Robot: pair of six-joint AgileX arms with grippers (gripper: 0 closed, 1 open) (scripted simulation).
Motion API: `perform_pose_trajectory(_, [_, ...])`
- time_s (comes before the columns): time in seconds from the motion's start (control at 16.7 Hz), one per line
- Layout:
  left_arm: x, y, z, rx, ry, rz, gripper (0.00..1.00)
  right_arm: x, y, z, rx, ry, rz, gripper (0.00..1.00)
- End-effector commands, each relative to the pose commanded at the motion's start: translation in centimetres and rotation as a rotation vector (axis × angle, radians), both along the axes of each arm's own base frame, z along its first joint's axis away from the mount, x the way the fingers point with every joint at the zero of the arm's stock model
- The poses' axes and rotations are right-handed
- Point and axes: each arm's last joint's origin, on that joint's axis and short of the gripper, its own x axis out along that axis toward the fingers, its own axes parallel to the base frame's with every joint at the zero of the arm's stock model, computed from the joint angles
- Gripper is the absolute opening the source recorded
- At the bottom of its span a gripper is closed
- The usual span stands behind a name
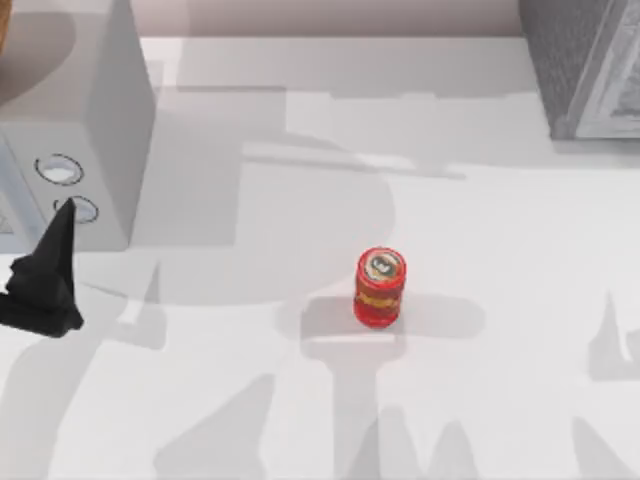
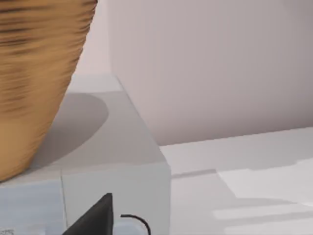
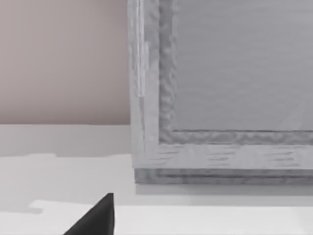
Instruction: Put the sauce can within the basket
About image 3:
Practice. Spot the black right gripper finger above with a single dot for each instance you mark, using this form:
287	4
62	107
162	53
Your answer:
100	218

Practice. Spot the grey wooden cabinet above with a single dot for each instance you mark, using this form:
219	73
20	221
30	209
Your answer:
220	85

